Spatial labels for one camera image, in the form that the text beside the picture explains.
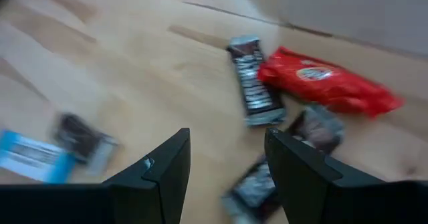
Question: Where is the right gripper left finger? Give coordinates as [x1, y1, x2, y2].
[0, 127, 191, 224]

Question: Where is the brown Hershey's chocolate bar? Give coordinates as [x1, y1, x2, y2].
[287, 103, 346, 155]
[49, 112, 121, 177]
[220, 155, 284, 224]
[226, 35, 288, 128]

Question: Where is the blue white Hershey's bar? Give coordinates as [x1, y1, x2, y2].
[0, 129, 78, 184]

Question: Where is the red Kit Kat candy bar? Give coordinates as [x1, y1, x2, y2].
[256, 45, 406, 118]

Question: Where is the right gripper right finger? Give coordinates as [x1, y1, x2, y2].
[263, 126, 428, 224]

